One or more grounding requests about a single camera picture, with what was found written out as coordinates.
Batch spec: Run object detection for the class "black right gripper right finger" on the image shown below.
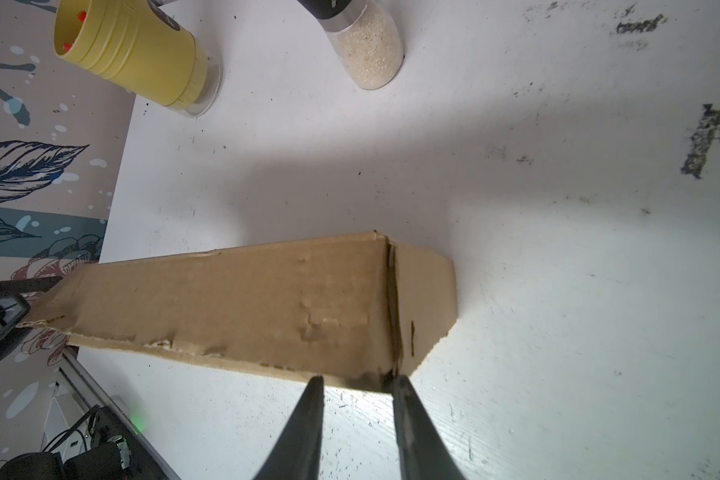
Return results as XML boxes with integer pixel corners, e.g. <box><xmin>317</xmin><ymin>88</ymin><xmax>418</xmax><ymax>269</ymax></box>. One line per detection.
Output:
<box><xmin>391</xmin><ymin>375</ymin><xmax>465</xmax><ymax>480</ymax></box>

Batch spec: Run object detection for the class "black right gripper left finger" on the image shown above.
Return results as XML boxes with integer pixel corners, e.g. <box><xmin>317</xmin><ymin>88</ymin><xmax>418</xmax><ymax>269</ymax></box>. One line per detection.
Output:
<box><xmin>255</xmin><ymin>376</ymin><xmax>324</xmax><ymax>480</ymax></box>

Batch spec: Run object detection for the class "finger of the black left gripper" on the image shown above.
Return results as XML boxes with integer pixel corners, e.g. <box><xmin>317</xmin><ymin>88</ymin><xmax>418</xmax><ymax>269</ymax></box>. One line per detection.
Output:
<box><xmin>0</xmin><ymin>276</ymin><xmax>62</xmax><ymax>362</ymax></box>

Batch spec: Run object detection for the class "brown cardboard box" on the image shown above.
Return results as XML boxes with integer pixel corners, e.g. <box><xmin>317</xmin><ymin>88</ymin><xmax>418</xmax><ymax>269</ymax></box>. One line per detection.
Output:
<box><xmin>26</xmin><ymin>232</ymin><xmax>458</xmax><ymax>392</ymax></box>

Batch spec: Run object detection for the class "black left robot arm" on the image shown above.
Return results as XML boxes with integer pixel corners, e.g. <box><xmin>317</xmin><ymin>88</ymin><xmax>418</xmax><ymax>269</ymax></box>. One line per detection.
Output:
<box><xmin>0</xmin><ymin>276</ymin><xmax>130</xmax><ymax>479</ymax></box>

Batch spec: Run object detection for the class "yellow plastic cup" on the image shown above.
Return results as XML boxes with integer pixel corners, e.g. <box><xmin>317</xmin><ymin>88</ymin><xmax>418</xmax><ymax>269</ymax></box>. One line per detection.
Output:
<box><xmin>53</xmin><ymin>0</ymin><xmax>221</xmax><ymax>118</ymax></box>

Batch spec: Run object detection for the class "glass spice grinder black cap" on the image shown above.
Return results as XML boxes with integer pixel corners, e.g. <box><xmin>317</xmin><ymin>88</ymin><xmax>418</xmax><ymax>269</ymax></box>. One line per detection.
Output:
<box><xmin>300</xmin><ymin>0</ymin><xmax>405</xmax><ymax>90</ymax></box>

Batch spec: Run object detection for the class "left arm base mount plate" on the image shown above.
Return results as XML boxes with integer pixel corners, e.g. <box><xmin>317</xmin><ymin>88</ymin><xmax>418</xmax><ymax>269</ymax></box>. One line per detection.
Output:
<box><xmin>42</xmin><ymin>405</ymin><xmax>178</xmax><ymax>480</ymax></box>

